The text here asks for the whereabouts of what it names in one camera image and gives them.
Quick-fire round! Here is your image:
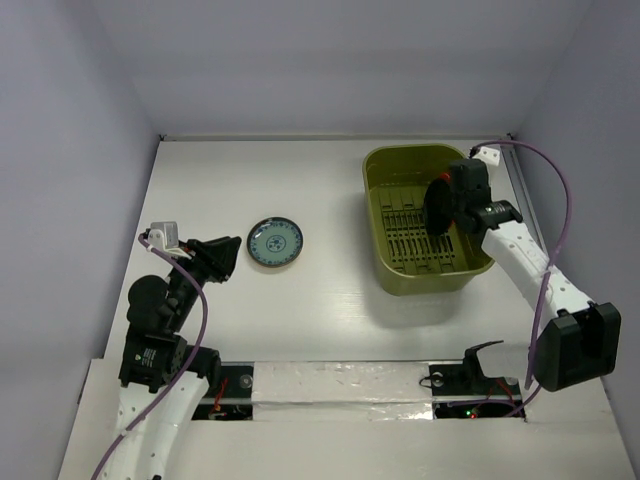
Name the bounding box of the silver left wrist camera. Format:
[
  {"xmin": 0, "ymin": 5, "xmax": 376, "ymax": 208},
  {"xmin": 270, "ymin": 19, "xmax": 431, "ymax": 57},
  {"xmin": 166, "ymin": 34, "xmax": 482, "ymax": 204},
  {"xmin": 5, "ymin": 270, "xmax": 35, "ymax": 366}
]
[{"xmin": 142, "ymin": 221, "xmax": 180, "ymax": 254}]

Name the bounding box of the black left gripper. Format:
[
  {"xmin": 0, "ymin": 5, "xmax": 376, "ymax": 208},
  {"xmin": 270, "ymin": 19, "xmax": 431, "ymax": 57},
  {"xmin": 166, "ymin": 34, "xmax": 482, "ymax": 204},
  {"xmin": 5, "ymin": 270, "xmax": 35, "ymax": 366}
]
[{"xmin": 167, "ymin": 234, "xmax": 241, "ymax": 328}]

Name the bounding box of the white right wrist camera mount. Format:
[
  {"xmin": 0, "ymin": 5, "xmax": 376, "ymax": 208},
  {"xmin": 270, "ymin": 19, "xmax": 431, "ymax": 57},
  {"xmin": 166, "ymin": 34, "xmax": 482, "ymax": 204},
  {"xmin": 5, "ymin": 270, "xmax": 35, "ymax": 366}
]
[{"xmin": 469, "ymin": 146, "xmax": 502, "ymax": 168}]

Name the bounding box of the right arm base electronics bay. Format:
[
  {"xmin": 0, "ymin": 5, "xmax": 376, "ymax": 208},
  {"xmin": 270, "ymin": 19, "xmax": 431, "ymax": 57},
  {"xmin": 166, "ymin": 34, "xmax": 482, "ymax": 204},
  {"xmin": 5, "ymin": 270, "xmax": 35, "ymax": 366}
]
[{"xmin": 418, "ymin": 362, "xmax": 523, "ymax": 420}]

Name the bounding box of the left arm base electronics bay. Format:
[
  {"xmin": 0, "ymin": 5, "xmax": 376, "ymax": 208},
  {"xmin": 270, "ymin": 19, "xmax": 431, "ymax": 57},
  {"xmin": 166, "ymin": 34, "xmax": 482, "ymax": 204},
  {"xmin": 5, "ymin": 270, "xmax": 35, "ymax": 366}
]
[{"xmin": 192, "ymin": 363, "xmax": 254, "ymax": 421}]

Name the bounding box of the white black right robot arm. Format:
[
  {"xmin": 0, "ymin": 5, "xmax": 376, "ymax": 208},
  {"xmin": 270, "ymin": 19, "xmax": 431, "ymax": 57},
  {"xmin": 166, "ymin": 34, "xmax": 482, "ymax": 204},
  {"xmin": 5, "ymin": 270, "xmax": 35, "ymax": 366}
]
[{"xmin": 449, "ymin": 159, "xmax": 621, "ymax": 392}]

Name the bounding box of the blue floral dark-rimmed plate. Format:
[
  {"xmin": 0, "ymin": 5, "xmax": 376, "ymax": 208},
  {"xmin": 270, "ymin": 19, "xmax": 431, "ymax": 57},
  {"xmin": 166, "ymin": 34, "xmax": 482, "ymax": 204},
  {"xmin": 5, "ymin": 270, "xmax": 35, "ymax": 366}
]
[{"xmin": 246, "ymin": 216, "xmax": 304, "ymax": 268}]

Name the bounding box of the olive green dish rack tub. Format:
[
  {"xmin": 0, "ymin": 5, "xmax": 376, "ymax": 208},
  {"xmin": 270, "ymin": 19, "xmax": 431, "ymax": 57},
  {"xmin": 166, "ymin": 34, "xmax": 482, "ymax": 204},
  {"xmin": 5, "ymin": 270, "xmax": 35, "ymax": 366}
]
[{"xmin": 362, "ymin": 144, "xmax": 493, "ymax": 296}]

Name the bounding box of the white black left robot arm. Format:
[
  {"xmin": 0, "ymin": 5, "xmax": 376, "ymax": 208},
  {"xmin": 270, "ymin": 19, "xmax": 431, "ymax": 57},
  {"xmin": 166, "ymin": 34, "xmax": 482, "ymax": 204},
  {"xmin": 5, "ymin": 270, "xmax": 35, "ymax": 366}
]
[{"xmin": 92, "ymin": 224, "xmax": 241, "ymax": 479}]

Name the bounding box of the plain black plate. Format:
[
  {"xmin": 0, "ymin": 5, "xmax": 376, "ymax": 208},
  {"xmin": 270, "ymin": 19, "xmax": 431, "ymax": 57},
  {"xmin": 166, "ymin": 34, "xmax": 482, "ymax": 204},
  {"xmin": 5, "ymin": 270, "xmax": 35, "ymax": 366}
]
[{"xmin": 423, "ymin": 178, "xmax": 453, "ymax": 236}]

